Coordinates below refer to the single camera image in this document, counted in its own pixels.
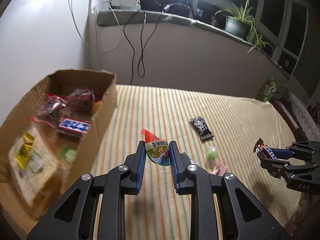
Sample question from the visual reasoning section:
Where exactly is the small pink figurine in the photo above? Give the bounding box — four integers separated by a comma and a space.
210, 16, 219, 28

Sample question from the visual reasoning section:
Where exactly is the snickers bar brown wrapper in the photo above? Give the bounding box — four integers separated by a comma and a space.
253, 138, 277, 161

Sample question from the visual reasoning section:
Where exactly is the black candy wrapper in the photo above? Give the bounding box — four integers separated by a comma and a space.
189, 116, 214, 140

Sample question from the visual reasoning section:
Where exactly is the small green candy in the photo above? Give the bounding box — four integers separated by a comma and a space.
206, 145, 218, 160

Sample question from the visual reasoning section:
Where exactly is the red clear bag dark snack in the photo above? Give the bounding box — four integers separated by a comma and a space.
66, 88, 95, 112

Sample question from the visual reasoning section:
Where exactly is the red green triangular snack packet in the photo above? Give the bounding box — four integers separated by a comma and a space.
140, 129, 170, 166

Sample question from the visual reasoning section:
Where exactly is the small red clear nut bag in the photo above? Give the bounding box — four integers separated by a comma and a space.
29, 94, 67, 128

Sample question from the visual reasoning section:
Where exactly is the striped yellow table cloth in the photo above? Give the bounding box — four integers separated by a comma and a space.
91, 85, 300, 239

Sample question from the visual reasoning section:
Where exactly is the white power strip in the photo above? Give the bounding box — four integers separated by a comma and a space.
111, 0, 141, 10

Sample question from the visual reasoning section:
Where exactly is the potted spider plant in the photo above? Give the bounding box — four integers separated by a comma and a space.
213, 0, 274, 61

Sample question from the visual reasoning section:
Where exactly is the packaged sliced bread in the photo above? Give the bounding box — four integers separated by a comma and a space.
8, 126, 65, 219

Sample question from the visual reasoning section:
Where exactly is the snickers bar blue label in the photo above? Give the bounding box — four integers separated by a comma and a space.
57, 118, 91, 138

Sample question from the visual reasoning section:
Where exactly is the green clear mint candy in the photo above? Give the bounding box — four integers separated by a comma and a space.
59, 145, 78, 164

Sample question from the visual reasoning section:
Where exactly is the white cable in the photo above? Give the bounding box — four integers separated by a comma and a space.
66, 0, 123, 54

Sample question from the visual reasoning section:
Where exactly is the green snack bag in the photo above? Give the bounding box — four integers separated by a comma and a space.
256, 77, 278, 102

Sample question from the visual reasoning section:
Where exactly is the small pink candy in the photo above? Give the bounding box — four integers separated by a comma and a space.
212, 160, 228, 176

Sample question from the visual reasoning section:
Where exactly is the black cable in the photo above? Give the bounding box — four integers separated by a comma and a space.
122, 0, 190, 86

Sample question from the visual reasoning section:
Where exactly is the brown cardboard box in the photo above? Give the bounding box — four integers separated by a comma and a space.
1, 69, 117, 239

